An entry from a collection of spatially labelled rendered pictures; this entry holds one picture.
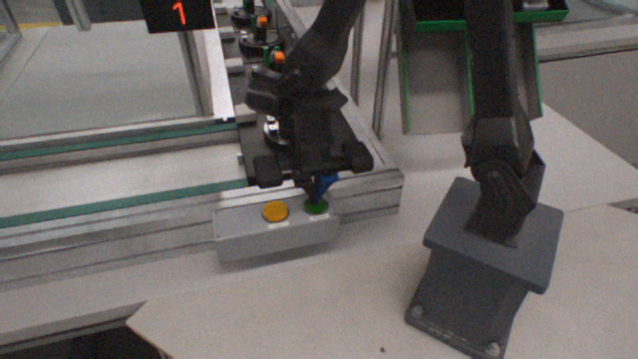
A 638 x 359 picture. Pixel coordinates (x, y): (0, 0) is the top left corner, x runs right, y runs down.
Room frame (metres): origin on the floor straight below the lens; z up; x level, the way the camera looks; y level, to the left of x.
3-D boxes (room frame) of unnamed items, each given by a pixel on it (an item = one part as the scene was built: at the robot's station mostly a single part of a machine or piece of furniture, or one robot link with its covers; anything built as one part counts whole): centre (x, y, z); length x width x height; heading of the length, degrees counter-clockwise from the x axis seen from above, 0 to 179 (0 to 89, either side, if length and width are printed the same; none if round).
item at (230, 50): (1.20, 0.18, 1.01); 0.24 x 0.24 x 0.13; 15
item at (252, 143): (0.72, 0.05, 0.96); 0.24 x 0.24 x 0.02; 15
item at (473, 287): (0.37, -0.23, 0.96); 0.15 x 0.15 x 0.20; 59
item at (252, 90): (0.52, 0.05, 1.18); 0.12 x 0.08 x 0.11; 60
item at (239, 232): (0.49, 0.08, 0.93); 0.21 x 0.07 x 0.06; 105
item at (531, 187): (0.37, -0.22, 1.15); 0.09 x 0.07 x 0.06; 150
